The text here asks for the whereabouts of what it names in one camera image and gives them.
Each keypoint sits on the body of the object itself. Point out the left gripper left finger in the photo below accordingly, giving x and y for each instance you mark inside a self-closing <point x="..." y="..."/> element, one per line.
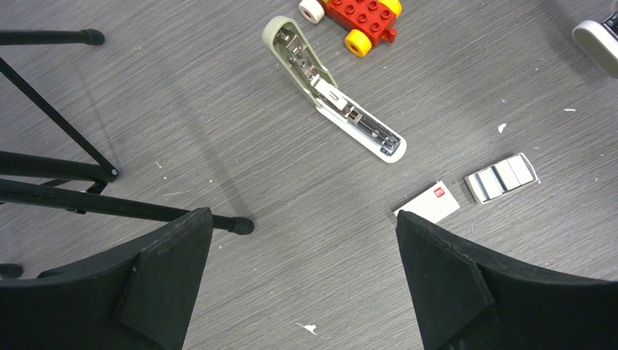
<point x="138" y="295"/>

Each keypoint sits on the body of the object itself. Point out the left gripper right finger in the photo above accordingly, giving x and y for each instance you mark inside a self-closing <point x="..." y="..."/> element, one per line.
<point x="466" y="296"/>

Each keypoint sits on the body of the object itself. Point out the white staple box sleeve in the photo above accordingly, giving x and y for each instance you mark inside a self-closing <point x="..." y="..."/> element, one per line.
<point x="433" y="204"/>

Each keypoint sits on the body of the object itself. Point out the staple tray with staples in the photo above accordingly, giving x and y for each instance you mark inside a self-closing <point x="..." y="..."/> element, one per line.
<point x="502" y="178"/>

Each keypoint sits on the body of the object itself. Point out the white and green stapler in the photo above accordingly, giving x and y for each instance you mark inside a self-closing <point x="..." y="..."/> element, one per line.
<point x="288" y="44"/>

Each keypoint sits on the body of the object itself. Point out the black perforated music stand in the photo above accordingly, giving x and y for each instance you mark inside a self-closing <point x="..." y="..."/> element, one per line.
<point x="62" y="184"/>

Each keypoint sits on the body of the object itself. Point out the red yellow toy brick car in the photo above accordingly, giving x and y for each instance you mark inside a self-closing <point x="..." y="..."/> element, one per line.
<point x="369" y="22"/>

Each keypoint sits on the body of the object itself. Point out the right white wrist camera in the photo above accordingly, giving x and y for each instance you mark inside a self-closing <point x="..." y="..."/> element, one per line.
<point x="599" y="42"/>

